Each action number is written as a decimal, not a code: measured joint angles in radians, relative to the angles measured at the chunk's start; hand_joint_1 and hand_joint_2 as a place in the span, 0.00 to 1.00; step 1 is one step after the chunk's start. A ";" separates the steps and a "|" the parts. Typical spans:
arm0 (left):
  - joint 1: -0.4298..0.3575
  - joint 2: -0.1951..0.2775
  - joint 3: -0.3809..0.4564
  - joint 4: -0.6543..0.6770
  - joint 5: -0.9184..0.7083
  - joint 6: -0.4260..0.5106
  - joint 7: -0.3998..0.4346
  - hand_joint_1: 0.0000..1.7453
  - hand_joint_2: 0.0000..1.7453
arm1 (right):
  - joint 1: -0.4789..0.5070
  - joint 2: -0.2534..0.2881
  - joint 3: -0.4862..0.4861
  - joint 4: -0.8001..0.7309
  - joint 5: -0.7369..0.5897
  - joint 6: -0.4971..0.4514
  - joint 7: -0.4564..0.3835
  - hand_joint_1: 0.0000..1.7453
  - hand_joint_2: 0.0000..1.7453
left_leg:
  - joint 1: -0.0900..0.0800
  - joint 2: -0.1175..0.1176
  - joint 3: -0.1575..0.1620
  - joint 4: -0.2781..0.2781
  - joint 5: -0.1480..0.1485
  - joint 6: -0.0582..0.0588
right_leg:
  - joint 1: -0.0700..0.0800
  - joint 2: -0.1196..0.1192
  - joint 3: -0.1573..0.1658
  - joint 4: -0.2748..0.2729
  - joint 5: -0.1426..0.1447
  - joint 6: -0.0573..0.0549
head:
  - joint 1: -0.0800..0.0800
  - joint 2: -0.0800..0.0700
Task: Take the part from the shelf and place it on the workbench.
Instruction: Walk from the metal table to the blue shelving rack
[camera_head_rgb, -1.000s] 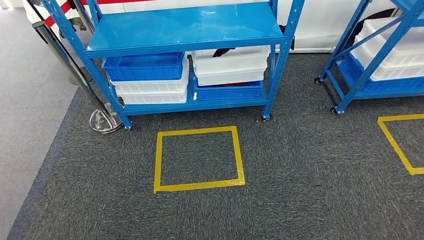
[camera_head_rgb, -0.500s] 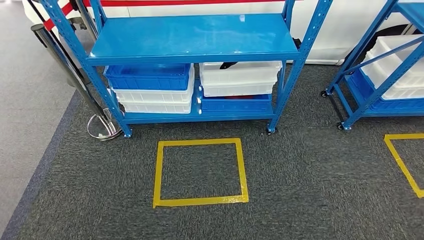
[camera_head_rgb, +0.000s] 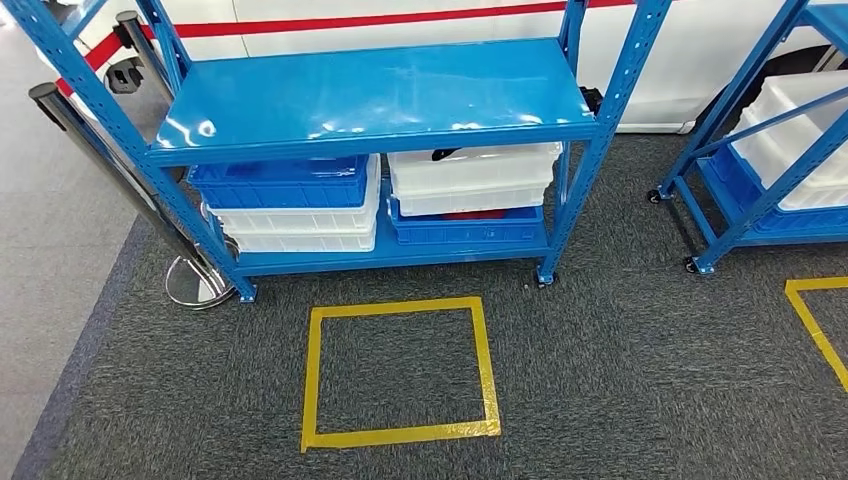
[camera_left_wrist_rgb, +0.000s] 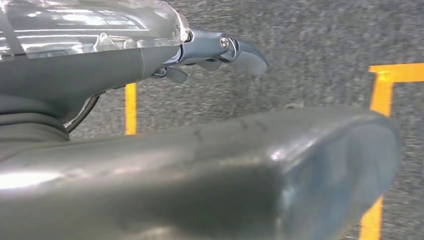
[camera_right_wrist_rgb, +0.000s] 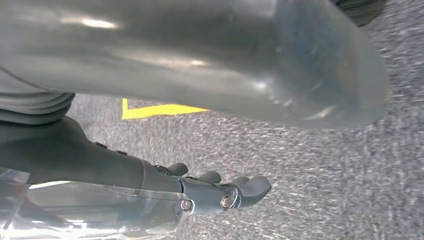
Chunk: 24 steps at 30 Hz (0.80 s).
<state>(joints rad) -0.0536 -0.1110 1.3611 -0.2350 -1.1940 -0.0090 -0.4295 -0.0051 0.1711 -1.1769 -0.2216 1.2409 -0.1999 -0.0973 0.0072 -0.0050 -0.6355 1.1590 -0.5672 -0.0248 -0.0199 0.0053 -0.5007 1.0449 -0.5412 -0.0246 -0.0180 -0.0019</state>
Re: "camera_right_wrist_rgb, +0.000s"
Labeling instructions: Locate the dark robot leg part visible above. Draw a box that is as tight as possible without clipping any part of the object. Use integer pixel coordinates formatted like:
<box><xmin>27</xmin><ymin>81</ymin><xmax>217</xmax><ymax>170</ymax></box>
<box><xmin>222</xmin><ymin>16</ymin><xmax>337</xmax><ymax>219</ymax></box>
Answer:
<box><xmin>331</xmin><ymin>0</ymin><xmax>389</xmax><ymax>28</ymax></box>

